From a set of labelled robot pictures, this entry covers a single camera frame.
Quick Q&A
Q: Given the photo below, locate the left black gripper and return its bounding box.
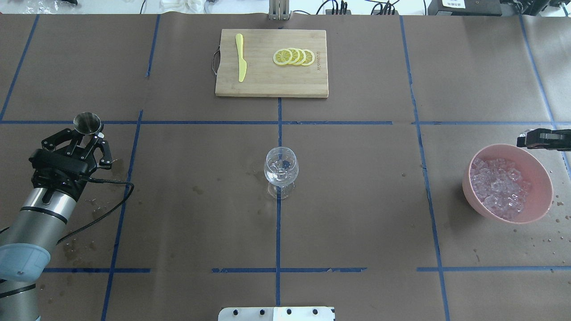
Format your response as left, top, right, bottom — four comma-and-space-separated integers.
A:
30, 128, 113, 201

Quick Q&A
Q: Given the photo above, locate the steel jigger measuring cup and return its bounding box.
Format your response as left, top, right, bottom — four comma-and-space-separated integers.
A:
73, 112, 105, 139

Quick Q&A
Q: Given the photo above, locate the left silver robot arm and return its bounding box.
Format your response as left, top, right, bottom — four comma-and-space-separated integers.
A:
0, 128, 112, 321

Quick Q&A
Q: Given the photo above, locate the pile of clear ice cubes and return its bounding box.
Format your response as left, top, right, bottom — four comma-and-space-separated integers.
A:
469, 158, 532, 222

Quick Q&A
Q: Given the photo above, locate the clear wine glass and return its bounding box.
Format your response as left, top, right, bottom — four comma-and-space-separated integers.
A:
264, 146, 298, 201

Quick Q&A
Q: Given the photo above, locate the pink bowl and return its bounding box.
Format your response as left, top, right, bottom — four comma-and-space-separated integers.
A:
462, 144, 554, 224

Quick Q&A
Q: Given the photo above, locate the yellow plastic knife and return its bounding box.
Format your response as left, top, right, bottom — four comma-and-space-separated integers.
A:
235, 34, 248, 82

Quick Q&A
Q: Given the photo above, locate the bamboo cutting board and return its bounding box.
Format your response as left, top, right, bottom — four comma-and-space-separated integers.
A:
215, 29, 330, 99

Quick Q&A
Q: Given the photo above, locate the lemon slice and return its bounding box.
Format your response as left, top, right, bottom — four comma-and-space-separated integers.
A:
301, 49, 315, 66
273, 49, 294, 66
288, 48, 298, 65
293, 49, 306, 66

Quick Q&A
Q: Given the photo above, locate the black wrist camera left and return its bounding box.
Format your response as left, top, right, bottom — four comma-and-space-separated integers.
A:
29, 149, 90, 179

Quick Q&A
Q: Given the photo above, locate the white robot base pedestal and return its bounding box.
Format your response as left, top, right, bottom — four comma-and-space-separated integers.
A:
218, 306, 336, 321

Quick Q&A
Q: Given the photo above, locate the aluminium frame post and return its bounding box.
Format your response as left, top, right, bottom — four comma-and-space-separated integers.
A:
269, 0, 291, 21

